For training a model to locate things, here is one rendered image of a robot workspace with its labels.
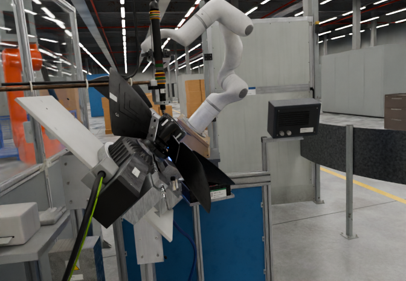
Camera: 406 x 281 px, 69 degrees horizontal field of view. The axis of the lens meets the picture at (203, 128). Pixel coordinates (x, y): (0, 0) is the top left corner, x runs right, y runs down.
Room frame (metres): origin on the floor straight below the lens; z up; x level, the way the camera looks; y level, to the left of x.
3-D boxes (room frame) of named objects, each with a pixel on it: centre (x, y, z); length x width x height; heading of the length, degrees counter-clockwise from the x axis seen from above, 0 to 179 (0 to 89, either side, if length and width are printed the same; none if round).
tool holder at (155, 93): (1.22, 0.17, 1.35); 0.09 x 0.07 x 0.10; 129
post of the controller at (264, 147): (1.62, -0.34, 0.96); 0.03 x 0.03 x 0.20; 4
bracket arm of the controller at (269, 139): (1.63, -0.44, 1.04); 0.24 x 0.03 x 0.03; 94
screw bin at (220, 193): (1.43, 0.01, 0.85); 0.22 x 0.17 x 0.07; 109
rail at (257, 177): (1.59, 0.09, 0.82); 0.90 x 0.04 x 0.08; 94
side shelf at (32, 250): (1.07, 0.70, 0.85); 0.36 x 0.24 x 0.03; 4
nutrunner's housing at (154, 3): (1.22, 0.16, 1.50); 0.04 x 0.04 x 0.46
